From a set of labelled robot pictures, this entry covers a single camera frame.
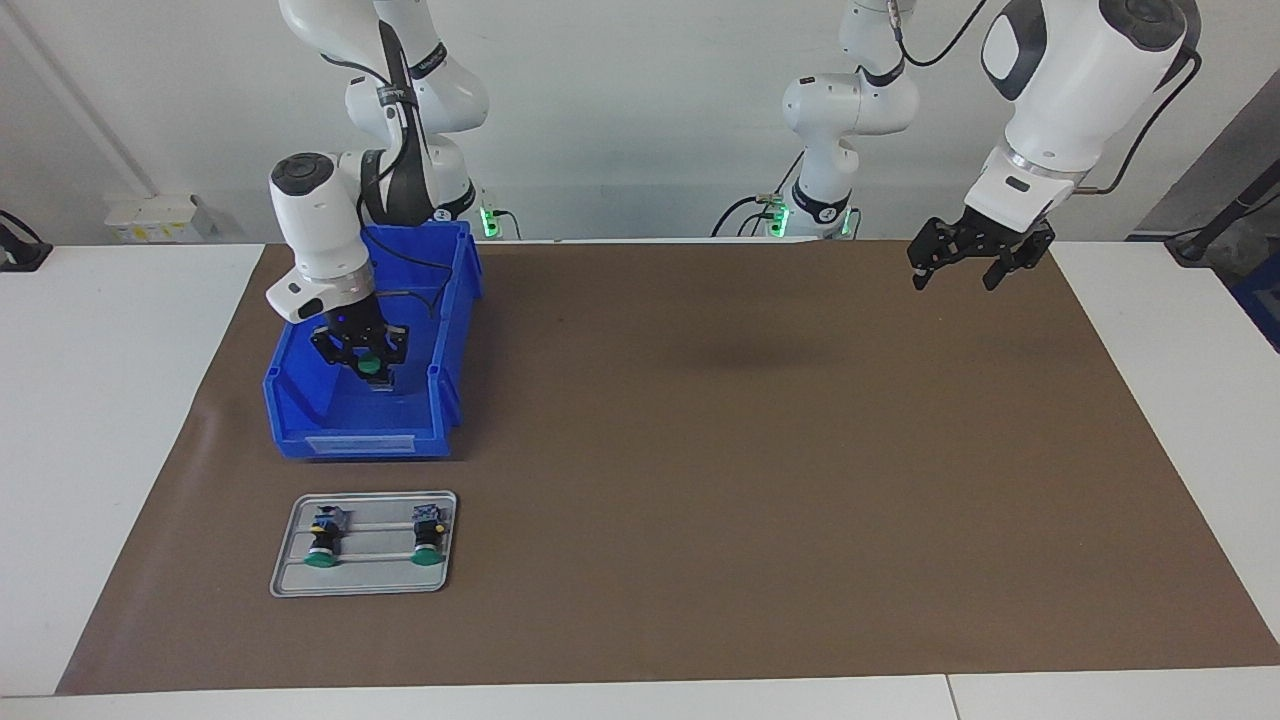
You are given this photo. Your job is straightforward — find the grey metal tray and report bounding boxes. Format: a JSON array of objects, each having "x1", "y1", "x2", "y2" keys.
[{"x1": 269, "y1": 489, "x2": 459, "y2": 599}]

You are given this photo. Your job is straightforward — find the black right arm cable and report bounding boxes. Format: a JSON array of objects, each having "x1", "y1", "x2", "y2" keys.
[{"x1": 372, "y1": 20, "x2": 453, "y2": 323}]

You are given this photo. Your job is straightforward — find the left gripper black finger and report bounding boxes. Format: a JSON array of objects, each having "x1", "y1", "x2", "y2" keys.
[
  {"x1": 982, "y1": 225, "x2": 1057, "y2": 292},
  {"x1": 906, "y1": 218, "x2": 951, "y2": 292}
]

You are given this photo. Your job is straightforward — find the white wall cable duct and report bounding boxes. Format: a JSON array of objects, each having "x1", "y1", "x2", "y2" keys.
[{"x1": 0, "y1": 5, "x2": 158, "y2": 198}]

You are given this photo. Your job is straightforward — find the green push button yellow base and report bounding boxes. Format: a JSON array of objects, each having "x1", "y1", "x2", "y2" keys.
[{"x1": 303, "y1": 505, "x2": 348, "y2": 569}]

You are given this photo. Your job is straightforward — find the blue plastic storage bin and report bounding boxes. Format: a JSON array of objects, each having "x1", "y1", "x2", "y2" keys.
[{"x1": 262, "y1": 220, "x2": 486, "y2": 461}]

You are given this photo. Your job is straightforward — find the brown table mat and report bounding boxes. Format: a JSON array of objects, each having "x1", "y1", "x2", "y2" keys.
[{"x1": 55, "y1": 238, "x2": 1280, "y2": 696}]

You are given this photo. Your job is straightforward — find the black left base cable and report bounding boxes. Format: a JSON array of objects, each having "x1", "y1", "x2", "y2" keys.
[{"x1": 710, "y1": 193, "x2": 776, "y2": 239}]

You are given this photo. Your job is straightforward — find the white wall socket box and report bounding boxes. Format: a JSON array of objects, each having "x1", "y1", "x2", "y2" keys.
[{"x1": 105, "y1": 193, "x2": 216, "y2": 244}]

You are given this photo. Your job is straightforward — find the black stand with pole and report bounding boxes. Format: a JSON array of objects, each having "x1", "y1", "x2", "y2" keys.
[{"x1": 1165, "y1": 183, "x2": 1280, "y2": 267}]

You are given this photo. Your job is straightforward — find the green push button white base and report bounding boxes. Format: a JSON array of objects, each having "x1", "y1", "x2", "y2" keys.
[{"x1": 410, "y1": 503, "x2": 449, "y2": 567}]

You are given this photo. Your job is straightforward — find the blue crate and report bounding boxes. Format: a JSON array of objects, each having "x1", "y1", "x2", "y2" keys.
[{"x1": 1235, "y1": 250, "x2": 1280, "y2": 351}]

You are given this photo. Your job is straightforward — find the black table clamp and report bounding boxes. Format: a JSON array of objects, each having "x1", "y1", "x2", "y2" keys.
[{"x1": 0, "y1": 208, "x2": 54, "y2": 273}]

